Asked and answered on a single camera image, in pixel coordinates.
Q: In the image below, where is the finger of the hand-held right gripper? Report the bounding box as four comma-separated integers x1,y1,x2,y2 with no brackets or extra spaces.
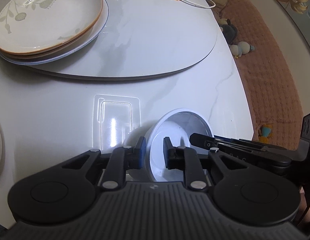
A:
215,135,288,155
189,133,292,168

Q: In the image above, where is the yellow blue plush toy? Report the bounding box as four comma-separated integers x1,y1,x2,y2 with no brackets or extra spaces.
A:
258,124,275,142

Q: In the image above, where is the pink blanket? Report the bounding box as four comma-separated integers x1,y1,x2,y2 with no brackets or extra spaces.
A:
215,0,305,148

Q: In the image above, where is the clear plastic tray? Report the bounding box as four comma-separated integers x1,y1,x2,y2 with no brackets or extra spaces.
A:
93,94,141,148

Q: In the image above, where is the grey round turntable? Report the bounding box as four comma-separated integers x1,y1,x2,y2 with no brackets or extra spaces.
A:
0,0,218,81

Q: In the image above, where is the white bowl with blue rim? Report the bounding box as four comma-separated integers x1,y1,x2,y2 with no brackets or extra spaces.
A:
125,108,216,182

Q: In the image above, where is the dark mouse plush toy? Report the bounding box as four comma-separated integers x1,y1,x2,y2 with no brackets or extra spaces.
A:
218,18,238,45

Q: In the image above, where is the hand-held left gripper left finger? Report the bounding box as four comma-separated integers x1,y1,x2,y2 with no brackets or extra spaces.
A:
59,137,147,189

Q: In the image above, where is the blue white penguin plush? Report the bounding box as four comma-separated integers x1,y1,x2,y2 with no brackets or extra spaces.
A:
230,41,256,60

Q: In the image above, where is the white leaf-print plate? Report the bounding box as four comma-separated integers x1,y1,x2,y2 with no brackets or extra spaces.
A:
0,0,104,55

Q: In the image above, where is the white power cable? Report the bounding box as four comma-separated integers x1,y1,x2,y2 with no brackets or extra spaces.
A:
178,0,217,10

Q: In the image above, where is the cream leaf-print deep plate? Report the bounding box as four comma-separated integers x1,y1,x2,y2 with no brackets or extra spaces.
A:
0,17,105,60

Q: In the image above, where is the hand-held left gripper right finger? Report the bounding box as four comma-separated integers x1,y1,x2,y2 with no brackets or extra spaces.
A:
163,136,248,190

